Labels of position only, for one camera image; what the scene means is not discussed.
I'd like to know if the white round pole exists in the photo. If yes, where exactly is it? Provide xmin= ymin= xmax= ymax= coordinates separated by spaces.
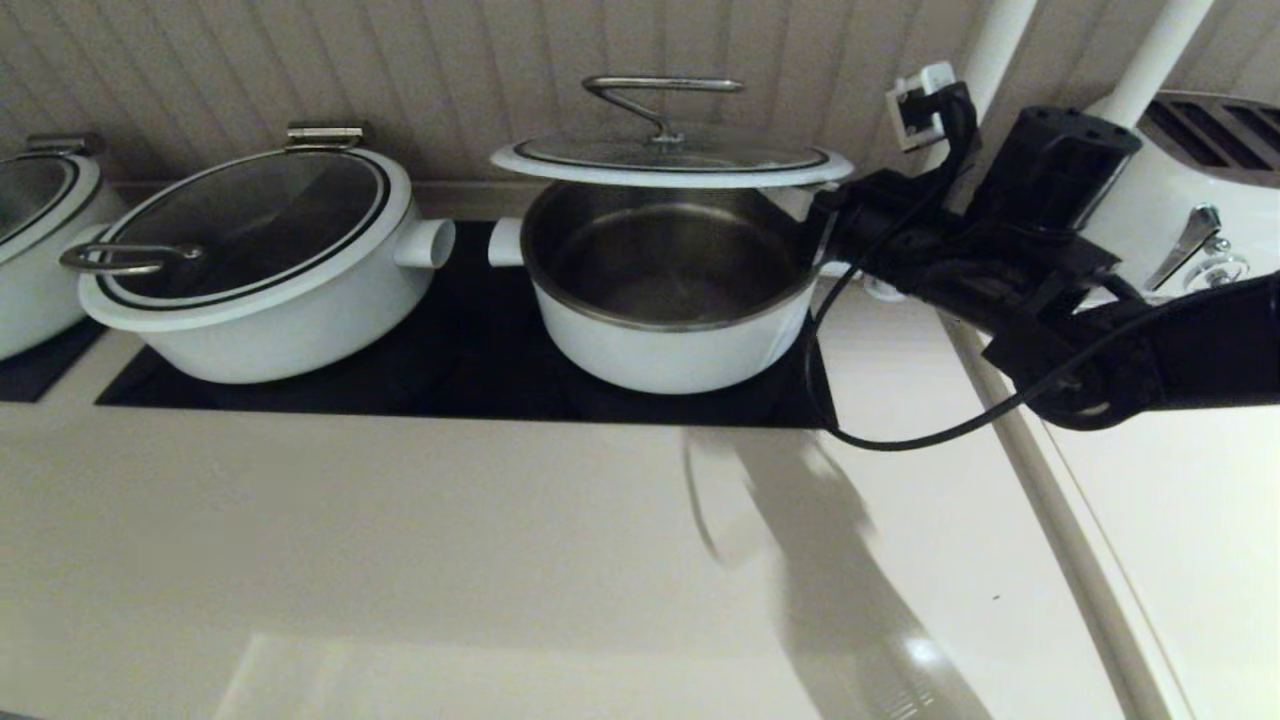
xmin=865 ymin=0 xmax=1041 ymax=303
xmin=1100 ymin=0 xmax=1216 ymax=126

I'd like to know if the black glass cooktop panel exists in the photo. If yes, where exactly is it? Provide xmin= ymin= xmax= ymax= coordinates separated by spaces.
xmin=95 ymin=222 xmax=836 ymax=429
xmin=0 ymin=320 xmax=111 ymax=403

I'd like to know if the glass lid white rim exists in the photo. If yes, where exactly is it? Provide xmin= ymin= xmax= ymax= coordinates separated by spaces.
xmin=490 ymin=75 xmax=856 ymax=191
xmin=0 ymin=155 xmax=106 ymax=271
xmin=60 ymin=148 xmax=414 ymax=331

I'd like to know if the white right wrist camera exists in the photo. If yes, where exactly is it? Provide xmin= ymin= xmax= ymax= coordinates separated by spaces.
xmin=887 ymin=62 xmax=958 ymax=151

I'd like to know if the white pot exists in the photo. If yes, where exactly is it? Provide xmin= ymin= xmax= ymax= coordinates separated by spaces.
xmin=78 ymin=215 xmax=458 ymax=385
xmin=0 ymin=185 xmax=131 ymax=361
xmin=488 ymin=183 xmax=833 ymax=394

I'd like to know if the white toaster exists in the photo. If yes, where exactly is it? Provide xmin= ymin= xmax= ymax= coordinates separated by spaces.
xmin=1080 ymin=92 xmax=1280 ymax=296

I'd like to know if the black camera cable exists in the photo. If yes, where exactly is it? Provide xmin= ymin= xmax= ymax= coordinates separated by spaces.
xmin=803 ymin=85 xmax=1280 ymax=451

